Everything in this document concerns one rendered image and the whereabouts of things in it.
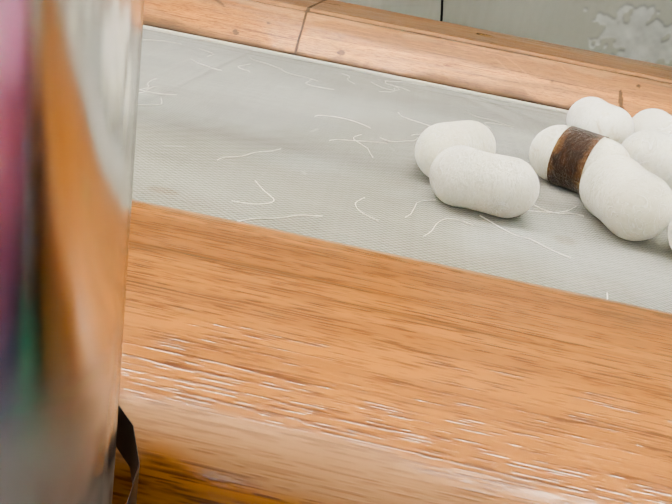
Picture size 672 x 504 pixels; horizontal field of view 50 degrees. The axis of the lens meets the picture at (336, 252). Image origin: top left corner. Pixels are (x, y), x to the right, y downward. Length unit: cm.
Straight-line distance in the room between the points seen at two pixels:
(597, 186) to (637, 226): 2
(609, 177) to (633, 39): 219
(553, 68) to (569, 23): 193
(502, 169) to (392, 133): 9
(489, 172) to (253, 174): 7
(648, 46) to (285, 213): 227
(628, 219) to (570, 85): 22
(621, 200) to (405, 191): 6
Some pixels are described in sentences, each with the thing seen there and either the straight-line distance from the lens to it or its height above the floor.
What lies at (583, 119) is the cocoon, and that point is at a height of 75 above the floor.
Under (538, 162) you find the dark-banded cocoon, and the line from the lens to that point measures 26.
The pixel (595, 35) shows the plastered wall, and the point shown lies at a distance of 238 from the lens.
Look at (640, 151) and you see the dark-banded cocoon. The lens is 29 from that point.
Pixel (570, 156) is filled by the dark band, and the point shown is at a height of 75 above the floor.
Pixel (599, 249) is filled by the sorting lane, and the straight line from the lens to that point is 21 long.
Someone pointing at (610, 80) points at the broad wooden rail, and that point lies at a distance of 44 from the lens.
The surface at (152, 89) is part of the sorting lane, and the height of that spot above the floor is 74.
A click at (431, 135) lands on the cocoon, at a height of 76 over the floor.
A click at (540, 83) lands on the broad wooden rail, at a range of 43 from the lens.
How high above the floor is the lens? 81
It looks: 24 degrees down
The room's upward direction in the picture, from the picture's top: 11 degrees clockwise
